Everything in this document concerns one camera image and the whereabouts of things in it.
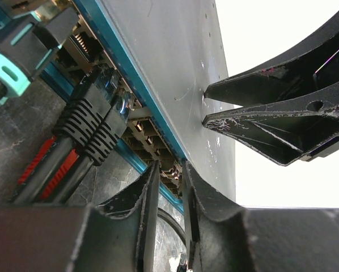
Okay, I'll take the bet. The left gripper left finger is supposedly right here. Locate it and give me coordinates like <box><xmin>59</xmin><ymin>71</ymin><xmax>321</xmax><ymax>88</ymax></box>
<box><xmin>0</xmin><ymin>161</ymin><xmax>159</xmax><ymax>271</ymax></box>

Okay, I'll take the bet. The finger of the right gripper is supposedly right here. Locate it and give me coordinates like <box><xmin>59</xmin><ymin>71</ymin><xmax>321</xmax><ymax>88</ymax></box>
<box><xmin>203</xmin><ymin>82</ymin><xmax>339</xmax><ymax>166</ymax></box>
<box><xmin>204</xmin><ymin>11</ymin><xmax>339</xmax><ymax>107</ymax></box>

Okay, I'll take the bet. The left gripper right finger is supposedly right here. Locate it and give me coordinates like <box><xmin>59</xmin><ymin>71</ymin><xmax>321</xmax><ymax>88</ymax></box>
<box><xmin>183</xmin><ymin>161</ymin><xmax>339</xmax><ymax>271</ymax></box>

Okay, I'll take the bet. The black braided cable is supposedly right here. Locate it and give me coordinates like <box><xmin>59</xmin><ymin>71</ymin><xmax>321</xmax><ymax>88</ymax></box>
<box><xmin>156</xmin><ymin>206</ymin><xmax>187</xmax><ymax>244</ymax></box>

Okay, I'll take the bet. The red ethernet cable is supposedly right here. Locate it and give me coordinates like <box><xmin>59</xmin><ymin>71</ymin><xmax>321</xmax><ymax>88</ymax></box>
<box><xmin>16</xmin><ymin>135</ymin><xmax>81</xmax><ymax>199</ymax></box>

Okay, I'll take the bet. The black ethernet cable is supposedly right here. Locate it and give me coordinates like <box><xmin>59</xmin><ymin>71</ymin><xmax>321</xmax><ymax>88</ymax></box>
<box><xmin>7</xmin><ymin>67</ymin><xmax>119</xmax><ymax>205</ymax></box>

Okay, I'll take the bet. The dark network switch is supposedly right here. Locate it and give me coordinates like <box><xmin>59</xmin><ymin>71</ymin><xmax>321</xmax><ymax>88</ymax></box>
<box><xmin>0</xmin><ymin>0</ymin><xmax>237</xmax><ymax>213</ymax></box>

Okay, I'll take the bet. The teal braided cable plug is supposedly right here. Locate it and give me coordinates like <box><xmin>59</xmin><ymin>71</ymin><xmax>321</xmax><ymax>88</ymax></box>
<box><xmin>0</xmin><ymin>5</ymin><xmax>79</xmax><ymax>110</ymax></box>

